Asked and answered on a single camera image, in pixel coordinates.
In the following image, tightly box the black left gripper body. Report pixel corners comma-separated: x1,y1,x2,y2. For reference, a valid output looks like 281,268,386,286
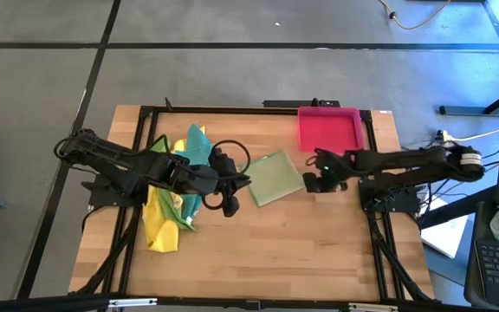
174,146,239,198

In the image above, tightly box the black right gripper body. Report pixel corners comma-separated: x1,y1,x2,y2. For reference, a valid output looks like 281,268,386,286
311,149,352,193

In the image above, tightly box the pale green microfiber towel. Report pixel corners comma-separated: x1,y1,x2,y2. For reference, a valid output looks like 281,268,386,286
237,148,308,209

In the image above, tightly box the teal microfiber towel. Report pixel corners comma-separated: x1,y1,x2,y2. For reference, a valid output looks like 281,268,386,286
174,123,214,220

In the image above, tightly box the pink plastic bin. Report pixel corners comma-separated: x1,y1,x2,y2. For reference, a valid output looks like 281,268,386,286
296,106,366,155

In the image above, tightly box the black power strip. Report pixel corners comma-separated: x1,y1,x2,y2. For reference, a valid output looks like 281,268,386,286
262,99,341,109

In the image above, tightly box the white flat board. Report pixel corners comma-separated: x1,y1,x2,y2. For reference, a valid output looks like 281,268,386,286
419,193,470,260

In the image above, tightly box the black aluminium table frame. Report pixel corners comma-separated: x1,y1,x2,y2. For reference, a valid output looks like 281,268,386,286
68,103,439,312

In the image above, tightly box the silver frame bracket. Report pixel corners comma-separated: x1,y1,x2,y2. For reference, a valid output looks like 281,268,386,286
107,297,159,309
347,302,400,312

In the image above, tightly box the white cable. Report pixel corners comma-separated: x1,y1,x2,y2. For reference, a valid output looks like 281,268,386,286
448,128,499,143

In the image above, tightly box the black desk leg frame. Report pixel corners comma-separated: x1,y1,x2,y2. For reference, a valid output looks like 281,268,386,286
438,0,499,117

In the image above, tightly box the orange floor cable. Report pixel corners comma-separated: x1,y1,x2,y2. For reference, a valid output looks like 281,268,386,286
378,0,452,31

